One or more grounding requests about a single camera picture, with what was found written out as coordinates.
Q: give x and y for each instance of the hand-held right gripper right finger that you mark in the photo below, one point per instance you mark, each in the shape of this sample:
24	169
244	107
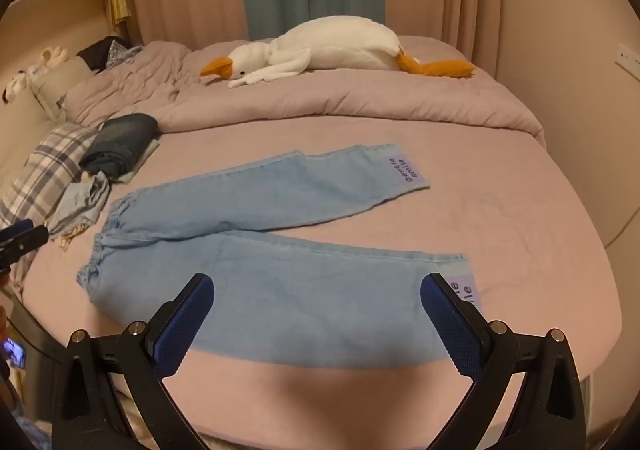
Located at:
450	320

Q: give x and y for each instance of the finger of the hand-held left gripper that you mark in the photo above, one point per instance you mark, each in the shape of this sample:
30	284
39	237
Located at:
25	236

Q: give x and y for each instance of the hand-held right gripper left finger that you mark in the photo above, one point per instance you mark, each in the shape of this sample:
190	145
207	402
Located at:
185	320

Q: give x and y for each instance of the light blue denim pants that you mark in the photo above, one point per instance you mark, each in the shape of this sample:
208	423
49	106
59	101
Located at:
280	300

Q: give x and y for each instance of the crumpled light blue cloth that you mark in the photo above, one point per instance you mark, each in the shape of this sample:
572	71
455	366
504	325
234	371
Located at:
80	205

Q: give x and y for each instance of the plaid pillow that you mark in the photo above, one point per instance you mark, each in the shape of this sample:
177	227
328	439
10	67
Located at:
45	164

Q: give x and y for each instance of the phone with lit screen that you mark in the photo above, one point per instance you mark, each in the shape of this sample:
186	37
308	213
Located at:
15	354

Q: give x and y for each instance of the dark folded jeans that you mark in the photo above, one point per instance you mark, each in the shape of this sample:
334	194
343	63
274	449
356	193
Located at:
120	139

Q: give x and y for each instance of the pale green folded cloth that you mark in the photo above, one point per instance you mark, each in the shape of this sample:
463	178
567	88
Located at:
142	157

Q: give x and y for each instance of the small white plush toy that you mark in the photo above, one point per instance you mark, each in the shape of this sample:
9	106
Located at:
30	74

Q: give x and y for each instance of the black clothing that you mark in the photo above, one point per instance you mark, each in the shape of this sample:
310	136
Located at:
97	52

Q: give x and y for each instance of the blue checked shirt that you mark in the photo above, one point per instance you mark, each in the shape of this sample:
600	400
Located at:
125	53

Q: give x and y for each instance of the pink quilted duvet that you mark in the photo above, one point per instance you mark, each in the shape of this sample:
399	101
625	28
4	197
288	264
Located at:
350	99

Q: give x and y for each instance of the white goose plush toy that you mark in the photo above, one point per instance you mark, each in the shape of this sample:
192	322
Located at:
340	44

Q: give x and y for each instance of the white wall outlet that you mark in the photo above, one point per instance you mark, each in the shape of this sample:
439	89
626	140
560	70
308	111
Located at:
629	58

